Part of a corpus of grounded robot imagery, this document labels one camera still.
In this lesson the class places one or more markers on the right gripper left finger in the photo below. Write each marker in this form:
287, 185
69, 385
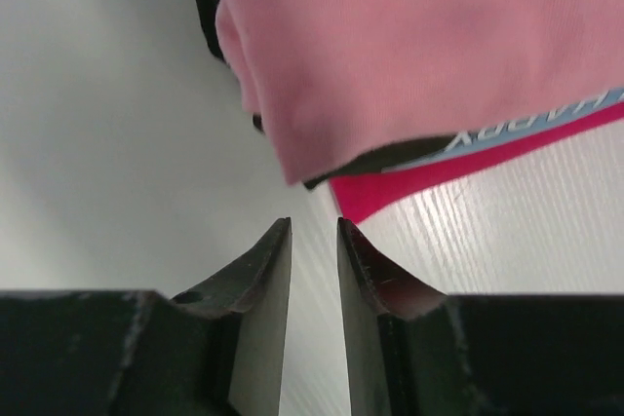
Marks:
215, 349

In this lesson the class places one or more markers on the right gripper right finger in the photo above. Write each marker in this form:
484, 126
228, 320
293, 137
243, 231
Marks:
412, 350

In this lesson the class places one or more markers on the red t shirt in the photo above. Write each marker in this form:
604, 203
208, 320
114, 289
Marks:
359, 197

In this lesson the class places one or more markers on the black printed t shirt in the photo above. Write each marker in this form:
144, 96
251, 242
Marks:
390, 158

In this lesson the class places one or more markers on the pink t shirt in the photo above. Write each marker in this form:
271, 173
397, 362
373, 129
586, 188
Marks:
390, 55

